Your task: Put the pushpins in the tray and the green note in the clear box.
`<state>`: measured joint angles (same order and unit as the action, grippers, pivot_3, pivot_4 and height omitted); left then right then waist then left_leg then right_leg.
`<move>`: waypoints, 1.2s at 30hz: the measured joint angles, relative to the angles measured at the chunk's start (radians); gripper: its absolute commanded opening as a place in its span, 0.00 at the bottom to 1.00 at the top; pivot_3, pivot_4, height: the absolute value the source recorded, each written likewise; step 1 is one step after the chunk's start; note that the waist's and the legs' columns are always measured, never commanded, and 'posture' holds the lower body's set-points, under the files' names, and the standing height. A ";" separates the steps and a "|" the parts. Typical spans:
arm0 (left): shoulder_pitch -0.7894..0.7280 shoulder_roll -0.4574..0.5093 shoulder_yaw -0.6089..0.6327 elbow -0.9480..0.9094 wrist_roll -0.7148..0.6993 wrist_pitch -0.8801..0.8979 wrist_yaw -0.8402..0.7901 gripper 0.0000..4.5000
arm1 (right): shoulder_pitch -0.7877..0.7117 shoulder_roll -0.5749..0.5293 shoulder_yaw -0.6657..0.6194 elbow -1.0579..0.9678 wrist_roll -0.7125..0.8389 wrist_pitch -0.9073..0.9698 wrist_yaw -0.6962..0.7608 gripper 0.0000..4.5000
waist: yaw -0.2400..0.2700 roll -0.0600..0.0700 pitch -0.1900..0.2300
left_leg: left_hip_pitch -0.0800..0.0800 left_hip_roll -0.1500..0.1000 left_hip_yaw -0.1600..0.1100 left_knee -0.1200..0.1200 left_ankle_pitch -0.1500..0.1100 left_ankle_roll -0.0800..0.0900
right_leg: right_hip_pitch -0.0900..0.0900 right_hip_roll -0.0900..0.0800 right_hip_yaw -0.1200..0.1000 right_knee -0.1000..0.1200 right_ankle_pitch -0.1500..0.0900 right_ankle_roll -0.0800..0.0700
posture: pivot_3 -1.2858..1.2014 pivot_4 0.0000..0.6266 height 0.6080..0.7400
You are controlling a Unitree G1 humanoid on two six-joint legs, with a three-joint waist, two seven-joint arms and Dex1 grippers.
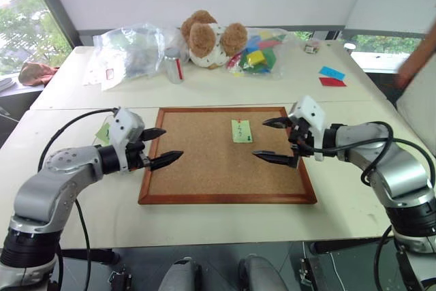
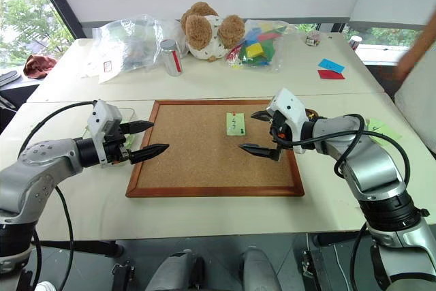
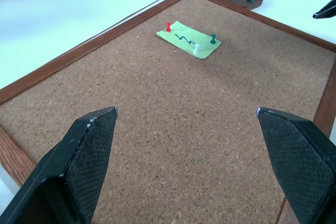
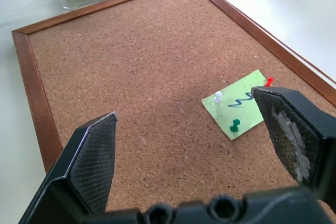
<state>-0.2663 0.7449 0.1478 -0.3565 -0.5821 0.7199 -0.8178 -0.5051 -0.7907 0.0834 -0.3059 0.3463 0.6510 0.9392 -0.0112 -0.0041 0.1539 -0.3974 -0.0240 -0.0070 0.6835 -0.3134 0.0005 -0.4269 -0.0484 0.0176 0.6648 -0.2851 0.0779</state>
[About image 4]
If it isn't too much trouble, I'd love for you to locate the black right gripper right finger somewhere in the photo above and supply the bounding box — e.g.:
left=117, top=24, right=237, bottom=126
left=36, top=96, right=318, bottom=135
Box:
left=251, top=86, right=336, bottom=210

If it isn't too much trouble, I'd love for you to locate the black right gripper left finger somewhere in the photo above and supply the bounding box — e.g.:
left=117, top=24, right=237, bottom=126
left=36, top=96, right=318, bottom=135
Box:
left=17, top=111, right=119, bottom=224

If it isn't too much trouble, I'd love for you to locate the green push pin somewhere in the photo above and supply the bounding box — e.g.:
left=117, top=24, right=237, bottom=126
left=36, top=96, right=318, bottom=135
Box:
left=229, top=119, right=241, bottom=133

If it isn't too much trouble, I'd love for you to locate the green note with blue squiggle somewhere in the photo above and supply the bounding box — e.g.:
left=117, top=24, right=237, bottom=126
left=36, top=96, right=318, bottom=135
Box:
left=201, top=69, right=267, bottom=141

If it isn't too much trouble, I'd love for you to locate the cork board with wooden frame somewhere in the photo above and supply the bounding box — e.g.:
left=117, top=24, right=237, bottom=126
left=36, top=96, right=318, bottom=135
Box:
left=11, top=0, right=336, bottom=214

